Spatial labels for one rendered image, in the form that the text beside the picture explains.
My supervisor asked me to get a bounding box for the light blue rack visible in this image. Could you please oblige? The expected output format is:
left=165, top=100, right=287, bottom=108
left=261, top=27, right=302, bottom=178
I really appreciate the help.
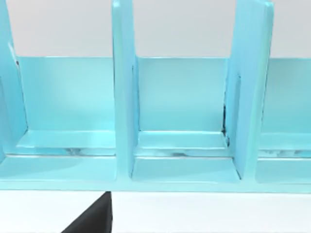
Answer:
left=0, top=0, right=311, bottom=193

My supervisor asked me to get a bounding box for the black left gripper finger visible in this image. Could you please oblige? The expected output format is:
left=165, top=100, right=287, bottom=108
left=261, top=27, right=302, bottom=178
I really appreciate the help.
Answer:
left=60, top=191, right=113, bottom=233

